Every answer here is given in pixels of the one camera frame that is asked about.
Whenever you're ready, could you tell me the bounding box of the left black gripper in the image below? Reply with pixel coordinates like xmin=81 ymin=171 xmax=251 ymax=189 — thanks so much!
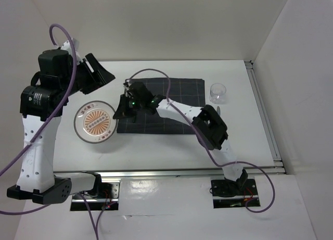
xmin=60 ymin=52 xmax=116 ymax=96

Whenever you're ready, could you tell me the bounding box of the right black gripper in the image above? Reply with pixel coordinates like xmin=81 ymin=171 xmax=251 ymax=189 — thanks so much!
xmin=113 ymin=93 xmax=145 ymax=119

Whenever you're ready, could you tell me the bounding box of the white orange patterned plate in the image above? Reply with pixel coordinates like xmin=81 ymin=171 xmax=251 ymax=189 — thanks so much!
xmin=73 ymin=100 xmax=118 ymax=144

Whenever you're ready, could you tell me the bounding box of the dark checked cloth placemat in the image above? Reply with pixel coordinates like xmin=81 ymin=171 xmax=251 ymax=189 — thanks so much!
xmin=116 ymin=78 xmax=206 ymax=135

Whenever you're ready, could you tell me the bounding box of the silver table knife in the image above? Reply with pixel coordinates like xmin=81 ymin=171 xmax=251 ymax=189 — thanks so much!
xmin=216 ymin=106 xmax=221 ymax=116

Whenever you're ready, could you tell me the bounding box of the clear wine glass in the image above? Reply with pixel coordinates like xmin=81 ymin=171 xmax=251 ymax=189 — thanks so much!
xmin=210 ymin=83 xmax=227 ymax=104

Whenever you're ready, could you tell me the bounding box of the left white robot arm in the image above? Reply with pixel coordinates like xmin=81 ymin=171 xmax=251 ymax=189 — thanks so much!
xmin=7 ymin=41 xmax=115 ymax=205

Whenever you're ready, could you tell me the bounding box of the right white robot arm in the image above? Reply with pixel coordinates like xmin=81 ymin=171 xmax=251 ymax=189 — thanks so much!
xmin=113 ymin=80 xmax=248 ymax=194

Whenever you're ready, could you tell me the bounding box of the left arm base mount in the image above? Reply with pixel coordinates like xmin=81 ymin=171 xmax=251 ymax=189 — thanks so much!
xmin=70 ymin=180 xmax=120 ymax=211

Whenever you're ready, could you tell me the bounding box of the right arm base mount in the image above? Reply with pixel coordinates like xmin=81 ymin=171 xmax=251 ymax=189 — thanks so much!
xmin=209 ymin=179 xmax=261 ymax=209

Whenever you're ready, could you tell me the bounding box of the aluminium frame rail right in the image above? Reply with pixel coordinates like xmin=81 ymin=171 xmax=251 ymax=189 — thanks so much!
xmin=244 ymin=61 xmax=285 ymax=169

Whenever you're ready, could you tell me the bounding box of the aluminium frame rail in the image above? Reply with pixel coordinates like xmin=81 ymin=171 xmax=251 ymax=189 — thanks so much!
xmin=244 ymin=61 xmax=285 ymax=169
xmin=55 ymin=167 xmax=286 ymax=178

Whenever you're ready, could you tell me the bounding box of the aluminium frame rail front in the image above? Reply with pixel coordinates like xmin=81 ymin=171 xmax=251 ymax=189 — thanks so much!
xmin=55 ymin=167 xmax=286 ymax=178

